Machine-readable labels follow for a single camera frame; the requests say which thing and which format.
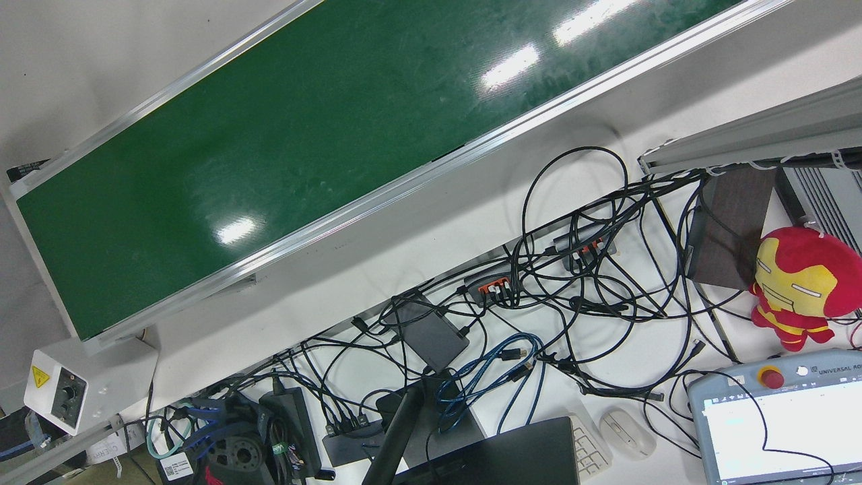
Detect grey USB hub orange ports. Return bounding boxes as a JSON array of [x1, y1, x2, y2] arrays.
[[463, 261, 526, 304], [552, 226, 617, 270]]

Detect black flat drive box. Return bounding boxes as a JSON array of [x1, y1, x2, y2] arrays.
[[380, 291, 470, 373]]

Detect green conveyor belt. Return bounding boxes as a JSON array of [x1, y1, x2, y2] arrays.
[[0, 0, 797, 346]]

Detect black multiport hub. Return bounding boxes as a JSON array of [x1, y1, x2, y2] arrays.
[[322, 418, 386, 467]]

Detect black laptop screen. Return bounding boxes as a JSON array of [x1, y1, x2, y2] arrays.
[[394, 416, 581, 485]]

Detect black power adapter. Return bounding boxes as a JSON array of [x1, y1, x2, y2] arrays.
[[259, 387, 323, 474]]

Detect white keyboard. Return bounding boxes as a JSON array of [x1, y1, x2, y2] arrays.
[[569, 414, 614, 480]]

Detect white computer mouse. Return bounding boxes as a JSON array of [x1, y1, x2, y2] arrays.
[[599, 409, 657, 461]]

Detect black round wheel device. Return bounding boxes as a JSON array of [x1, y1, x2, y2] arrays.
[[205, 434, 271, 485]]

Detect dark brown box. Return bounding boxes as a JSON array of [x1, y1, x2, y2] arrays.
[[687, 168, 775, 292]]

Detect white QR label tag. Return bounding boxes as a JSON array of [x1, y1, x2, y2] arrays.
[[162, 453, 196, 480]]

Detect white conveyor control box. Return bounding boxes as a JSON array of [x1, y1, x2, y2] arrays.
[[24, 337, 159, 436]]

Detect red yellow Iron Man plush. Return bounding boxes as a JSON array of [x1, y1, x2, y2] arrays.
[[750, 227, 862, 352]]

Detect grey teach pendant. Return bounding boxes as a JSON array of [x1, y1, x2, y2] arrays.
[[687, 348, 862, 485]]

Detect grey finned metal case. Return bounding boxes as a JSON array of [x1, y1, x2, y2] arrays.
[[774, 165, 862, 253]]

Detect aluminium profile leg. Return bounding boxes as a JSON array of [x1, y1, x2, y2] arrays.
[[0, 416, 126, 485]]

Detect blue USB cable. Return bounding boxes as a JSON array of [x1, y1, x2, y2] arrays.
[[436, 333, 546, 435]]

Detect long looped black cable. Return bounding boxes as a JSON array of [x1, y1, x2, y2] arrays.
[[522, 147, 630, 270]]

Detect grey aluminium profile rail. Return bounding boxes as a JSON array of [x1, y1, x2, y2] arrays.
[[638, 81, 862, 176]]

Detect green network cable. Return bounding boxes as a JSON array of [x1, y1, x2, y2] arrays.
[[145, 414, 181, 460]]

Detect black teach pendant cable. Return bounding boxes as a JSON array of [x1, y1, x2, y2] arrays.
[[700, 387, 836, 485]]

